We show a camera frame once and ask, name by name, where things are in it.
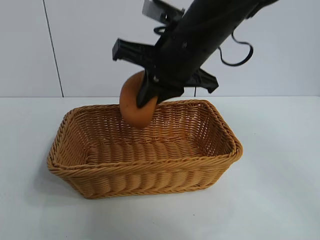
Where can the tan woven wicker basket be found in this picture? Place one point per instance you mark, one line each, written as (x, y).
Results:
(150, 160)

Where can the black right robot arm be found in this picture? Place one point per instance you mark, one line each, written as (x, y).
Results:
(267, 3)

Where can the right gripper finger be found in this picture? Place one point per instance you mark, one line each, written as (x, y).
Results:
(147, 91)

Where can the brown bread bun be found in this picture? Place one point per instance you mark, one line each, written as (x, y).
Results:
(130, 105)

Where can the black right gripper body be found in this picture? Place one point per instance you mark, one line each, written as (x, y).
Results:
(195, 42)

